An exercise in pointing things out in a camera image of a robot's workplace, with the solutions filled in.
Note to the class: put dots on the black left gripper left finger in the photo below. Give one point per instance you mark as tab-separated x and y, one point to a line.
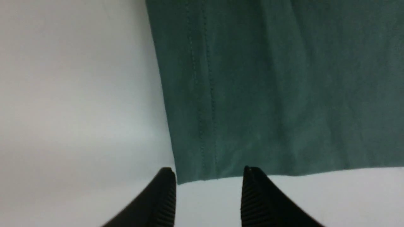
155	206

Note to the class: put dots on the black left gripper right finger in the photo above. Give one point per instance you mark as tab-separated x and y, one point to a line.
263	204

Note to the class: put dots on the green long-sleeve top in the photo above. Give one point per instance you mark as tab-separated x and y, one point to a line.
294	87

